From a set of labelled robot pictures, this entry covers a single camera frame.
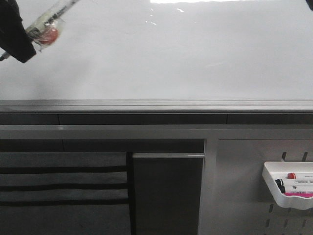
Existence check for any grey metal pegboard panel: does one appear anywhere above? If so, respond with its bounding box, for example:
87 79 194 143
212 140 313 235

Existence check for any grey fabric black-striped organizer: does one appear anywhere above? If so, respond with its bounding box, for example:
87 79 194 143
0 152 136 235

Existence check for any pink-topped eraser in tray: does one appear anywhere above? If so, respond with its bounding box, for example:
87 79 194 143
284 193 313 198

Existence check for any dark grey upright panel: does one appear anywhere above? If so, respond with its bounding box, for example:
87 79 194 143
134 153 204 235

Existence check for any black-capped marker lower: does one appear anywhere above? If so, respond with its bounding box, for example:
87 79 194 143
278 185 313 194

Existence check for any black-capped marker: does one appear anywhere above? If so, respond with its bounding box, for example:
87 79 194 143
275 179 313 187
278 185 313 194

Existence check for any white plastic pegboard tray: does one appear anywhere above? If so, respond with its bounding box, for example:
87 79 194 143
262 162 313 210

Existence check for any grey metal frame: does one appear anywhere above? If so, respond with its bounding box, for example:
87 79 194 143
0 124 313 235

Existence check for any red-capped marker in tray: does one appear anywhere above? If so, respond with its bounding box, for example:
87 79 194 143
287 172 313 180

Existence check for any white whiteboard with aluminium frame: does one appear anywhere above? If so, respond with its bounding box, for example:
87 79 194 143
0 0 313 112

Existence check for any black-capped marker upper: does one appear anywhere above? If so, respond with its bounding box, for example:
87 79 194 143
275 179 313 187

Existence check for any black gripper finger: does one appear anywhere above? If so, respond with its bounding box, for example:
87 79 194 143
0 0 36 63

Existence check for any white black-tipped whiteboard marker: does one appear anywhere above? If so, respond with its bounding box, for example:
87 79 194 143
24 0 78 48

